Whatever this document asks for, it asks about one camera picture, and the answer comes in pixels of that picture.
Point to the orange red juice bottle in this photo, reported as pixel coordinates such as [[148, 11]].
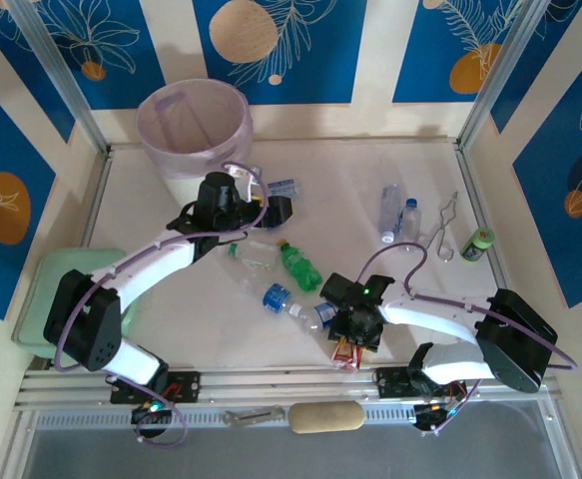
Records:
[[345, 355]]

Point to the Pepsi bottle blue cap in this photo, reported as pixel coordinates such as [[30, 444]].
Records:
[[320, 317]]

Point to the cream waste bin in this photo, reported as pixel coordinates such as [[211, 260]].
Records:
[[180, 187]]

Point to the clear bottle green label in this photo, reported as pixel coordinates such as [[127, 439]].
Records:
[[258, 254]]

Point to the green plastic bottle yellow cap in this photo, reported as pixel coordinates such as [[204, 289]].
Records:
[[298, 267]]

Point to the clear bottle pale label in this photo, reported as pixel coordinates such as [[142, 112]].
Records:
[[390, 204]]

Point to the small clear bottle blue cap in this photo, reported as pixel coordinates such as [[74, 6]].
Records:
[[410, 219]]

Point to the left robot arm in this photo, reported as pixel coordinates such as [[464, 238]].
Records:
[[146, 269]]

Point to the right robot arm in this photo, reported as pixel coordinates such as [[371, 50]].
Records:
[[420, 317]]

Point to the white trash bin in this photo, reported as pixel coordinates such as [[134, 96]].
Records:
[[190, 125]]

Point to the tan foam pad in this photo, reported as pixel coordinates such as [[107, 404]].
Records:
[[326, 418]]

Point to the small green can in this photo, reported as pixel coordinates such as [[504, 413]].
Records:
[[476, 244]]

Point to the light green plastic tray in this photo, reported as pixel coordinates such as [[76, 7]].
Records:
[[36, 299]]

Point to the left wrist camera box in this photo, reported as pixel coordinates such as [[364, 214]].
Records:
[[243, 174]]

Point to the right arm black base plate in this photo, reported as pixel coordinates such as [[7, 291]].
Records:
[[393, 381]]

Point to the aluminium mounting rail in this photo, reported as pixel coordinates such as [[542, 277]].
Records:
[[280, 386]]

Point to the metal bracket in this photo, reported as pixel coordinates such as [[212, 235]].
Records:
[[253, 416]]

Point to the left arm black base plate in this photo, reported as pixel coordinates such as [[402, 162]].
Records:
[[185, 386]]

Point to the aluminium frame post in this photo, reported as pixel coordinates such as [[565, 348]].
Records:
[[57, 65], [505, 65]]

